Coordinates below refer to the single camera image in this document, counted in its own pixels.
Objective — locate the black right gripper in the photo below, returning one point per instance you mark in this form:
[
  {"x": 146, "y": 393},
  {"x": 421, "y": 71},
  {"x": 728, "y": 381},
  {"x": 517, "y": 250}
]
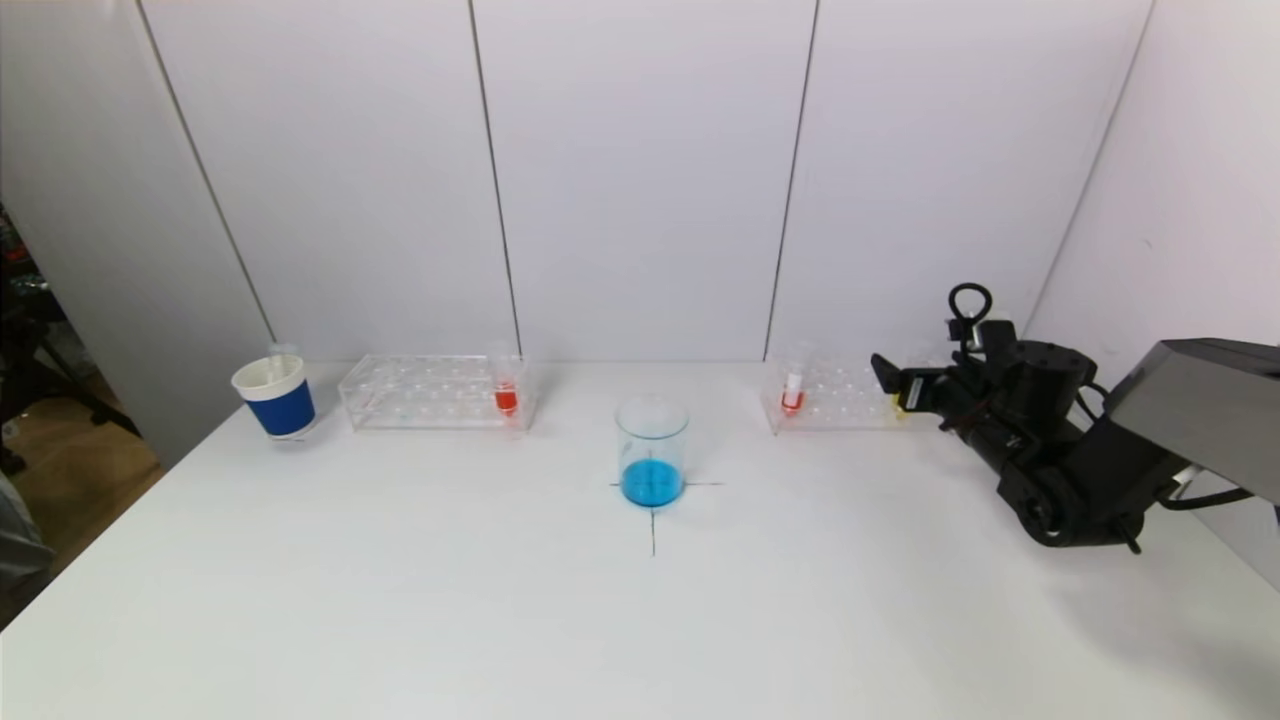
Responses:
[{"x": 911, "y": 391}]

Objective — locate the yellow pigment test tube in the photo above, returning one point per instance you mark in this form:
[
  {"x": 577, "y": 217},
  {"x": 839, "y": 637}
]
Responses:
[{"x": 900, "y": 408}]

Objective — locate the clear conical plastic test tube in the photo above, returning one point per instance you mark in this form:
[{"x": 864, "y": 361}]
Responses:
[{"x": 283, "y": 352}]

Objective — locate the right robot arm silver black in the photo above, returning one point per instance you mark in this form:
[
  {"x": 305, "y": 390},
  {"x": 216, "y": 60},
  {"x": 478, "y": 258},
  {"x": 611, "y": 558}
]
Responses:
[{"x": 1090, "y": 470}]

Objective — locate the clear acrylic test tube rack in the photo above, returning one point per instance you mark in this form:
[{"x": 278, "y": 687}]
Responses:
[
  {"x": 430, "y": 395},
  {"x": 830, "y": 400}
]

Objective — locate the red pigment tube white label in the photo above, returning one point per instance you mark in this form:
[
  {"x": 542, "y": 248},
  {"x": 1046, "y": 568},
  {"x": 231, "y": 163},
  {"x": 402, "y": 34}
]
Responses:
[{"x": 791, "y": 403}]

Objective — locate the clear glass beaker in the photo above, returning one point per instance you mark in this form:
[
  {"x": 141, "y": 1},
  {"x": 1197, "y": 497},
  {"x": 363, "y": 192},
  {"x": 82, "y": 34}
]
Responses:
[{"x": 651, "y": 482}]

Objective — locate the red pigment test tube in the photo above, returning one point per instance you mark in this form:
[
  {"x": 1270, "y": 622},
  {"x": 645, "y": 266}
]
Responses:
[{"x": 507, "y": 401}]

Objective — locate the blue white paper cup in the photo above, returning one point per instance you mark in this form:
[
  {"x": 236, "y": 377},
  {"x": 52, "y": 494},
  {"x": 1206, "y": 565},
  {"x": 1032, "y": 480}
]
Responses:
[{"x": 280, "y": 410}]

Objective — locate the dark background equipment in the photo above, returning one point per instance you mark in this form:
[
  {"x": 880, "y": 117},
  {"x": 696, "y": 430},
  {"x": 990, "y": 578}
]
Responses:
[{"x": 22, "y": 340}]

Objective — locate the grey plastic bag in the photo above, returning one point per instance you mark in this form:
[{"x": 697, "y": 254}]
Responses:
[{"x": 15, "y": 540}]

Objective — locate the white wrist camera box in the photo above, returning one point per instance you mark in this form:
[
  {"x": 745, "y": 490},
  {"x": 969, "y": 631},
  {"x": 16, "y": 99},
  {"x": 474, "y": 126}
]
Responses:
[{"x": 995, "y": 333}]

